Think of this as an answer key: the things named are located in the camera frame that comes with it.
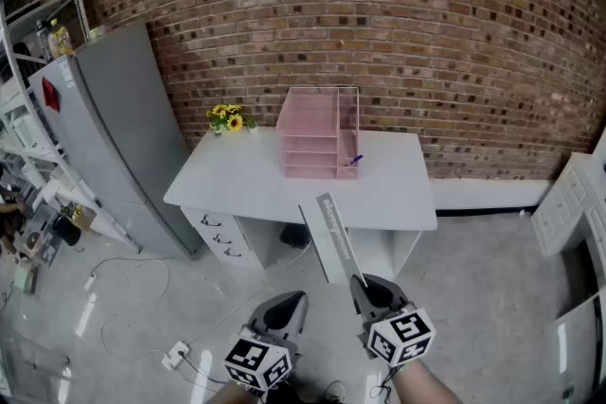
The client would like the yellow bottle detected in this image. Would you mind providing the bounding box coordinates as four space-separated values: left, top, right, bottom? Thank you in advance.
46 18 75 59

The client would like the brown cardboard box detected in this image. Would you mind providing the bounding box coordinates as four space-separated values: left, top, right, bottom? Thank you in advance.
70 205 98 231

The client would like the white floor cable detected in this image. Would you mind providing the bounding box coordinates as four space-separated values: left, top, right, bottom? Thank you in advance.
89 257 171 363

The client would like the white desk with drawers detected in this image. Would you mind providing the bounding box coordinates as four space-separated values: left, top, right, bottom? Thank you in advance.
163 127 439 283

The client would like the pink mesh file organizer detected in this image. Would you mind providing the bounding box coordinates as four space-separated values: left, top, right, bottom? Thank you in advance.
276 85 361 181

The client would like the black bin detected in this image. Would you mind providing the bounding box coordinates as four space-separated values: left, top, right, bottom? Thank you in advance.
52 215 81 247

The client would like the black object under desk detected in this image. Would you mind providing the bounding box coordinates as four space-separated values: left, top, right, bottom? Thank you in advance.
279 223 312 250

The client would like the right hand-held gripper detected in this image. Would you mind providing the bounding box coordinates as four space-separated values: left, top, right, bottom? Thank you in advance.
348 272 437 368

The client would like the grey book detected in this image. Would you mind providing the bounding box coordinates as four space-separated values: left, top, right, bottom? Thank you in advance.
297 191 366 286

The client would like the grey refrigerator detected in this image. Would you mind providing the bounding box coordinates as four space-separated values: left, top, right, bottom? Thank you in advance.
27 22 205 260

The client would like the sunflower bouquet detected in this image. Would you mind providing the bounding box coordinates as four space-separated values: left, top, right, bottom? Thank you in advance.
205 103 245 136

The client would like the red fridge magnet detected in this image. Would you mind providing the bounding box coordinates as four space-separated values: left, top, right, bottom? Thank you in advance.
41 77 62 114

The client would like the white cabinet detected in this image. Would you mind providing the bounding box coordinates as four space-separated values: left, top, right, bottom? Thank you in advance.
529 127 606 404

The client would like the square white power strip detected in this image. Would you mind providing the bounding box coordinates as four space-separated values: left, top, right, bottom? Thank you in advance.
160 340 191 370

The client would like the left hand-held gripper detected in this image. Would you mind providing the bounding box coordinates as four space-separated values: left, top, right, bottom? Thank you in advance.
223 290 310 396

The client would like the person's right forearm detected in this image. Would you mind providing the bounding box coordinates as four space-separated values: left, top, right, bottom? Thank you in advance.
395 359 463 404

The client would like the person's left forearm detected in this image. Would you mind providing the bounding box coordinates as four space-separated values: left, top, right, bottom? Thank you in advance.
203 380 266 404

